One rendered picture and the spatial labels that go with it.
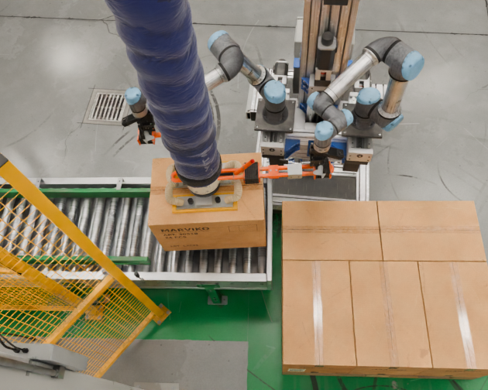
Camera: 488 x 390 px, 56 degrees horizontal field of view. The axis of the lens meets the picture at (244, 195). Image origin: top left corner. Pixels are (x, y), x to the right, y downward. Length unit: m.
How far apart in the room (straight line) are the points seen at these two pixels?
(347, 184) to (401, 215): 0.58
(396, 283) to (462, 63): 2.40
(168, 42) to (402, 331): 2.02
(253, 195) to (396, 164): 1.72
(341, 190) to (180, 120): 1.90
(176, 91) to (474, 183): 2.81
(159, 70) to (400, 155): 2.69
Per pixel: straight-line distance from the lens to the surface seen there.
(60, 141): 4.29
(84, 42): 4.96
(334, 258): 2.84
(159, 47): 1.45
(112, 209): 3.13
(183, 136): 1.82
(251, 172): 2.28
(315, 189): 3.39
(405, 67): 2.16
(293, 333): 2.71
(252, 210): 2.35
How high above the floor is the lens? 3.21
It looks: 63 degrees down
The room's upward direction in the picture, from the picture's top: 9 degrees counter-clockwise
